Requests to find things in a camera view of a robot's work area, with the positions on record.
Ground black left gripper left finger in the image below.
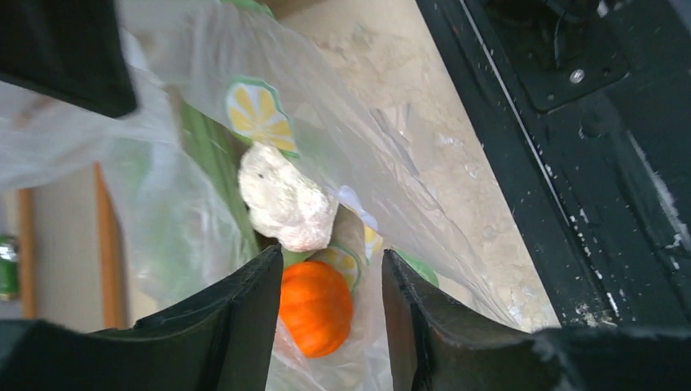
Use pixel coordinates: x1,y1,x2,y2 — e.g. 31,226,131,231
1,246,284,390

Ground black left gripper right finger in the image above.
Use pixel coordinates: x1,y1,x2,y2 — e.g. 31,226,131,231
381,249,690,390

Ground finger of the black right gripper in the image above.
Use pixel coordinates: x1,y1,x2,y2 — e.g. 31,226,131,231
1,0,138,118

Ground small orange pumpkin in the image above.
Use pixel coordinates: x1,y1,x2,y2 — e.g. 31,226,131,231
279,261,354,358

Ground clear plastic grocery bag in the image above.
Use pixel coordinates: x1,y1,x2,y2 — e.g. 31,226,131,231
1,1,557,390

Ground white cauliflower piece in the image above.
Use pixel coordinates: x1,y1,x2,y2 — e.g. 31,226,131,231
238,143,338,253

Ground green vegetable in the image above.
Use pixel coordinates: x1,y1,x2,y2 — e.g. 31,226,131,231
180,103,259,260

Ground silver drink can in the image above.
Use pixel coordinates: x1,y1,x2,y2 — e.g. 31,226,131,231
1,234,20,301

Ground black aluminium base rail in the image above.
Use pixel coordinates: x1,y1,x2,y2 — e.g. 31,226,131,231
417,1,690,328

